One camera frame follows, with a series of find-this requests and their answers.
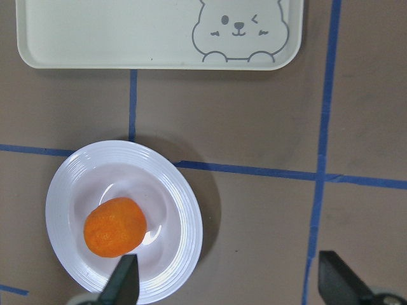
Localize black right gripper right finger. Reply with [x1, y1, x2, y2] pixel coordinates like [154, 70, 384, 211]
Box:
[318, 251, 382, 305]

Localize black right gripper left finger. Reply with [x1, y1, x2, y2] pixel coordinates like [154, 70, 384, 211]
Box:
[97, 254, 140, 305]

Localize orange fruit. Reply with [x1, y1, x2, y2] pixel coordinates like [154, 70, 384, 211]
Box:
[83, 197, 147, 258]

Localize white round plate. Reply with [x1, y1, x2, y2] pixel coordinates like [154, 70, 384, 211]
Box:
[45, 140, 203, 304]

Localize cream tray with bear print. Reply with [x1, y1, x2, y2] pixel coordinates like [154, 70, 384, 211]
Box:
[15, 1, 305, 71]

